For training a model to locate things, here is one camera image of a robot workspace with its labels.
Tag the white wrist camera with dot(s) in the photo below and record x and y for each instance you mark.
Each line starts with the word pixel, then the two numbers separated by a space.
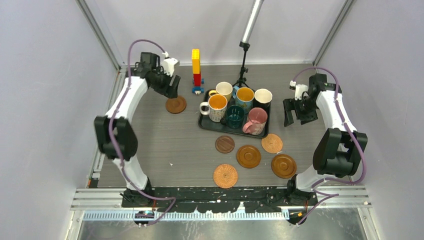
pixel 169 64
pixel 298 89

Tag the floral white mug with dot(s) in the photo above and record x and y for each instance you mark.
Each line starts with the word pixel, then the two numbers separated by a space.
pixel 215 107

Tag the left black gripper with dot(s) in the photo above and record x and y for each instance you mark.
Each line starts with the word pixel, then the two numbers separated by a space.
pixel 172 92

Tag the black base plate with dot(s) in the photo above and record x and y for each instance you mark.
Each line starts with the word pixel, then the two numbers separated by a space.
pixel 254 199

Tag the rattan coaster front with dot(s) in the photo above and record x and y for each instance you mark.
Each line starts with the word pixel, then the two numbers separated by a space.
pixel 225 176

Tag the rattan coaster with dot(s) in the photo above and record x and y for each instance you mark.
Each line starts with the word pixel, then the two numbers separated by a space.
pixel 272 143
pixel 225 176

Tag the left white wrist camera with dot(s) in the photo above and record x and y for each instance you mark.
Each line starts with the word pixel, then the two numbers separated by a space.
pixel 169 64

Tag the silver metal pole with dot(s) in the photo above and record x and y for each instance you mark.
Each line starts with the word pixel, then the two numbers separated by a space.
pixel 251 21

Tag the black serving tray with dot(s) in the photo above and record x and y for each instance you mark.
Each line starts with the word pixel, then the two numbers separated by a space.
pixel 205 122

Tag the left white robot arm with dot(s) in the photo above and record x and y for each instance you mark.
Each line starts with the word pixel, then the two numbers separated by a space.
pixel 115 135

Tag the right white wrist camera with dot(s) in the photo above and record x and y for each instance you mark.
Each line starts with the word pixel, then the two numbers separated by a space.
pixel 298 89

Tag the cream yellow mug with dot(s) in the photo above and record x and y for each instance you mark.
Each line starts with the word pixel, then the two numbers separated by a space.
pixel 222 88

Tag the dark green mug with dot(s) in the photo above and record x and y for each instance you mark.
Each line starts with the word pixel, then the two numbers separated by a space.
pixel 233 117

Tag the blue patterned mug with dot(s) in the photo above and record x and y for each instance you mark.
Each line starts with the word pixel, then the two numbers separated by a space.
pixel 243 97

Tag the dark brown wooden coaster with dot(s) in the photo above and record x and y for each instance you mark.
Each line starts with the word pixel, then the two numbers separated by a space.
pixel 224 144

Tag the black tripod stand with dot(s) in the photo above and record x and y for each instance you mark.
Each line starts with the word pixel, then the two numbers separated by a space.
pixel 242 80

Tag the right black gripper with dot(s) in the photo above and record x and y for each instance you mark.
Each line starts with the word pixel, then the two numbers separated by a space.
pixel 289 105

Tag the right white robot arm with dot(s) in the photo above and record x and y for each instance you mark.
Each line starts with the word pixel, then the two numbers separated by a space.
pixel 340 150

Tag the toy brick tower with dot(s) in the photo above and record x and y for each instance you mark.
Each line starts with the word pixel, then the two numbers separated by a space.
pixel 198 80

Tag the black white-inside mug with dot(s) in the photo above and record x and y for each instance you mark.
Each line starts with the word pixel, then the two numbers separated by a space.
pixel 262 99

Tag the pink ghost mug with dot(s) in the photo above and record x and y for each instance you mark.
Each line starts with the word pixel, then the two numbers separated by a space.
pixel 256 121

